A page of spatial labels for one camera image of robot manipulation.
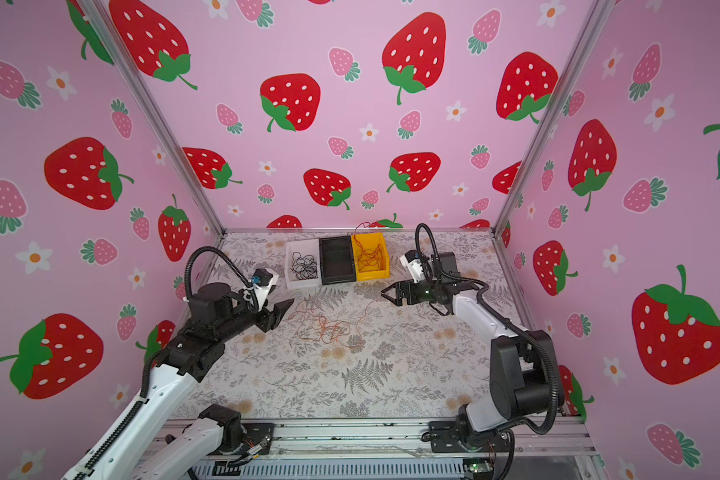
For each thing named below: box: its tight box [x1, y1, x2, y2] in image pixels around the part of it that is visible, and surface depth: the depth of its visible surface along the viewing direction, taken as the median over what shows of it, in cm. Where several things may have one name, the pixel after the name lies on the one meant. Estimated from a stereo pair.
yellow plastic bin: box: [351, 232, 391, 281], surface depth 112 cm
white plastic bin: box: [286, 238, 321, 289], surface depth 109 cm
